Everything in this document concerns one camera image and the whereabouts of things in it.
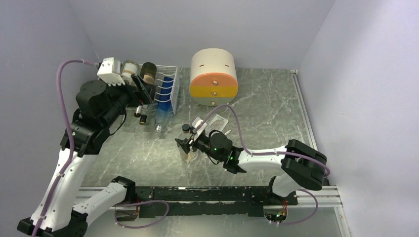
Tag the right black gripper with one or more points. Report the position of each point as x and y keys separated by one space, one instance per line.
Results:
x=185 y=144

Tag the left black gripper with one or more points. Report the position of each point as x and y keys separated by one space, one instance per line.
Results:
x=136 y=97

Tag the clear glass bottle black cap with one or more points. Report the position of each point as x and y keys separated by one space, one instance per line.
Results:
x=186 y=150

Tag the blue clear square bottle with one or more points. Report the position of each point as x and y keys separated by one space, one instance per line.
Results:
x=163 y=103

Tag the dark green wine bottle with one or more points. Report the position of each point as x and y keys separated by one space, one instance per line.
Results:
x=147 y=77

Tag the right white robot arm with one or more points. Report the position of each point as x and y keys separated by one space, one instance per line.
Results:
x=299 y=165

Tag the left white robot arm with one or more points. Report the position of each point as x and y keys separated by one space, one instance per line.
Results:
x=99 y=106

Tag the clear bottle cream label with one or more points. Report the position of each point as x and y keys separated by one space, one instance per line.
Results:
x=129 y=68

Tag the ruler set plastic package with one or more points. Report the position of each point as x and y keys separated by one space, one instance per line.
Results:
x=215 y=122

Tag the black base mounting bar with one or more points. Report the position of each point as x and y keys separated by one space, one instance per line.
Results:
x=195 y=201

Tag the cream drawer cabinet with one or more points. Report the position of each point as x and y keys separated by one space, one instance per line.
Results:
x=213 y=78

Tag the white wire wine rack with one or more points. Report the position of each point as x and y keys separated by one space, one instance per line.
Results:
x=162 y=71

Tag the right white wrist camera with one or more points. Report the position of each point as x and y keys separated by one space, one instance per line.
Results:
x=197 y=126

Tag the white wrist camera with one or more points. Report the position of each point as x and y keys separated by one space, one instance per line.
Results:
x=110 y=72
x=197 y=126

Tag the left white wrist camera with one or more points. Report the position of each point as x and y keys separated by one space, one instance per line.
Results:
x=110 y=72

